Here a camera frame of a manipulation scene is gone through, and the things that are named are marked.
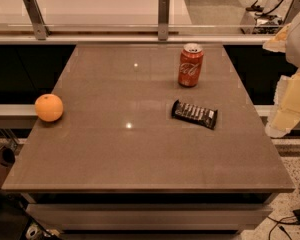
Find right metal railing bracket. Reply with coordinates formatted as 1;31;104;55
283;0;300;24

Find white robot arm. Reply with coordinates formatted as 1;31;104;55
263;12;300;138

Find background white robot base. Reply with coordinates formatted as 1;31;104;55
240;0;287;34

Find metal railing bracket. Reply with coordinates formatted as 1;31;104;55
283;0;300;24
23;0;50;40
158;0;170;41

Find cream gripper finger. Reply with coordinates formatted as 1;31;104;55
265;69;300;138
262;24;290;53

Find orange fruit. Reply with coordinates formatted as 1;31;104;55
35;94;63;122

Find red coke can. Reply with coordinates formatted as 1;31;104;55
178;43;204;87

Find left metal railing bracket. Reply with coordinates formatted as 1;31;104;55
23;0;50;40

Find middle metal railing bracket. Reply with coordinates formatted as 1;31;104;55
158;0;170;41

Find black chocolate bar wrapper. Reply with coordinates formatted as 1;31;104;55
171;100;218;130

